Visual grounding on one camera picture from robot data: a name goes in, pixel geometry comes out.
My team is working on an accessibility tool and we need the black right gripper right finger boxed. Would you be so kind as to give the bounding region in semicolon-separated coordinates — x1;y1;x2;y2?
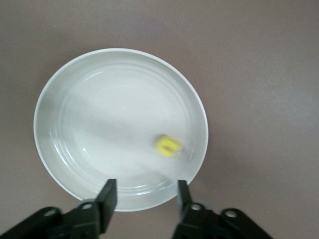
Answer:
171;179;215;239

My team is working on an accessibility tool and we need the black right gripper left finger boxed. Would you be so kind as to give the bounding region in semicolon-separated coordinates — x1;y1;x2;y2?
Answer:
74;178;118;236

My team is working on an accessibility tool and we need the beige brown plate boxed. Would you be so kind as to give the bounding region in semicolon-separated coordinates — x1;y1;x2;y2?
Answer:
33;48;209;213

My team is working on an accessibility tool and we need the yellow letter u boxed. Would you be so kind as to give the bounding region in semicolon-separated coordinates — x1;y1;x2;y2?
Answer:
154;133;184;158

